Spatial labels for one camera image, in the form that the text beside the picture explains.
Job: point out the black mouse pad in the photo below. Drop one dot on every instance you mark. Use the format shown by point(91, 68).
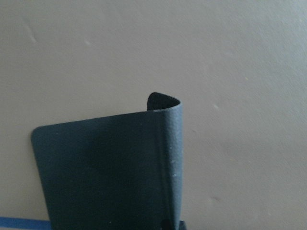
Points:
point(121, 172)

